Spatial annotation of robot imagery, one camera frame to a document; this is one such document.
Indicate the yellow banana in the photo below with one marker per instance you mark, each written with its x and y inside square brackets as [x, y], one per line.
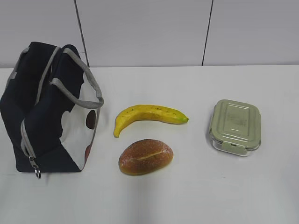
[147, 112]

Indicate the brown bread roll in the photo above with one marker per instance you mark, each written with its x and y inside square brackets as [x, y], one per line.
[145, 156]

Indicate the glass container green lid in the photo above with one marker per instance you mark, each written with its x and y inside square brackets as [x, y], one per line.
[235, 127]

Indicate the navy lunch bag grey trim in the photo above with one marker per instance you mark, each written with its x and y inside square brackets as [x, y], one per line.
[50, 108]

